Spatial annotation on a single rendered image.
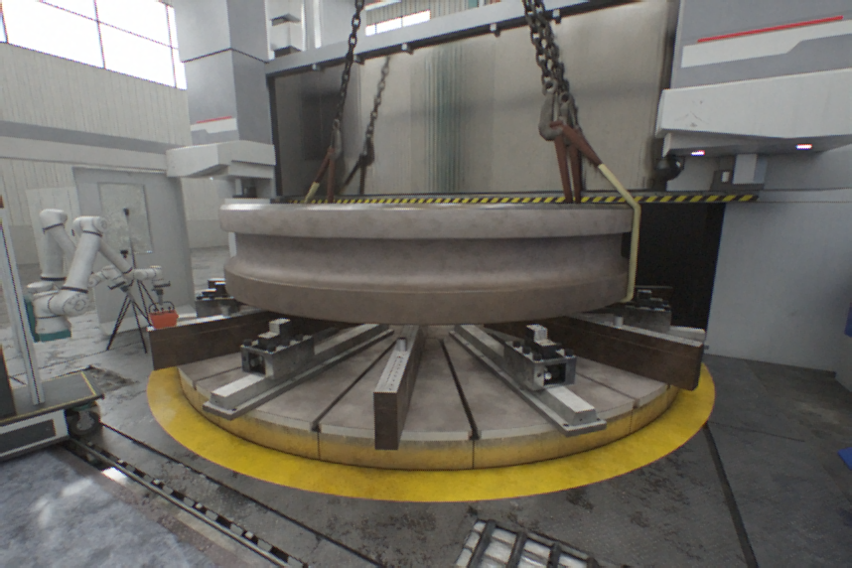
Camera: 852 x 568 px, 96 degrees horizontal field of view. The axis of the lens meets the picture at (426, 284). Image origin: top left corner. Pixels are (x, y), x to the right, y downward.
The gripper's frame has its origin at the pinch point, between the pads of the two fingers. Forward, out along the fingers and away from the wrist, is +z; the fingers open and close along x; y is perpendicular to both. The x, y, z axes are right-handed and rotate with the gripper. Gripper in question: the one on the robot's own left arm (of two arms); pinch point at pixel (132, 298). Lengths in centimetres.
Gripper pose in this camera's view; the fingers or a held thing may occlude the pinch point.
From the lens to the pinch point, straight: 437.2
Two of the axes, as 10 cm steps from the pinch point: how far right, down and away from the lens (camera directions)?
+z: 3.8, 8.6, 3.5
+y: 6.8, -5.1, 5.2
